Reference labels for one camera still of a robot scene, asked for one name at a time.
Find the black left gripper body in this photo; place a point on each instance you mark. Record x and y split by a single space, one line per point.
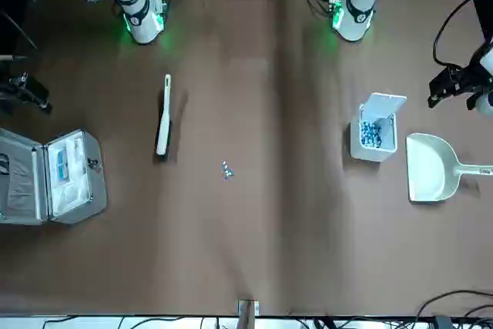
460 80

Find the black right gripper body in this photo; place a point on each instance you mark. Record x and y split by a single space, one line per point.
34 94

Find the pale green plastic dustpan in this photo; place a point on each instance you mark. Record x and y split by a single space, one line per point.
427 167

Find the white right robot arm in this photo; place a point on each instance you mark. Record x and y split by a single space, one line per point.
140 24

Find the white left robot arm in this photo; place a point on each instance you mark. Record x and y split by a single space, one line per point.
356 17

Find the white flip lid trash can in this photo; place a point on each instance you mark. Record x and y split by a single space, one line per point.
373 153

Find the heap of blue white capsules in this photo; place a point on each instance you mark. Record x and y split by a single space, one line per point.
371 134

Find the silver aluminium case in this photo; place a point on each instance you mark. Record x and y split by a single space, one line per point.
77 175

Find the aluminium camera post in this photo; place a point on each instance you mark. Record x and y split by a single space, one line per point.
248 313

